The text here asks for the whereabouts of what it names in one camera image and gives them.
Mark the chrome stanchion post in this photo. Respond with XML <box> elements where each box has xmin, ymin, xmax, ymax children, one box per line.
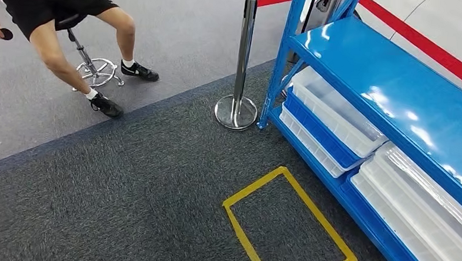
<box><xmin>213</xmin><ymin>0</ymin><xmax>264</xmax><ymax>132</ymax></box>

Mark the long red barrier belt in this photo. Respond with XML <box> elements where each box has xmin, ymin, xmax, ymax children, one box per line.
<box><xmin>353</xmin><ymin>0</ymin><xmax>462</xmax><ymax>93</ymax></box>

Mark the blue metal shelf rack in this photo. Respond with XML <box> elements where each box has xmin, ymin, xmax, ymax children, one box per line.
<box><xmin>250</xmin><ymin>0</ymin><xmax>462</xmax><ymax>261</ymax></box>

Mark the person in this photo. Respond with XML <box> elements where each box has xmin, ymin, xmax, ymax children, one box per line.
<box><xmin>0</xmin><ymin>0</ymin><xmax>163</xmax><ymax>121</ymax></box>

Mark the black shoe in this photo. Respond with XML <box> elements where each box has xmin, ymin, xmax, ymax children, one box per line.
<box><xmin>89</xmin><ymin>92</ymin><xmax>126</xmax><ymax>120</ymax></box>
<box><xmin>120</xmin><ymin>59</ymin><xmax>160</xmax><ymax>83</ymax></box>

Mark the yellow floor tape marking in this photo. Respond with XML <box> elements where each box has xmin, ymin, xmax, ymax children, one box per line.
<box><xmin>219</xmin><ymin>163</ymin><xmax>363</xmax><ymax>261</ymax></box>

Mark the chrome stool with black seat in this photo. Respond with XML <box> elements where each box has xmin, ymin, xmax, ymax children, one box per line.
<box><xmin>53</xmin><ymin>12</ymin><xmax>128</xmax><ymax>95</ymax></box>

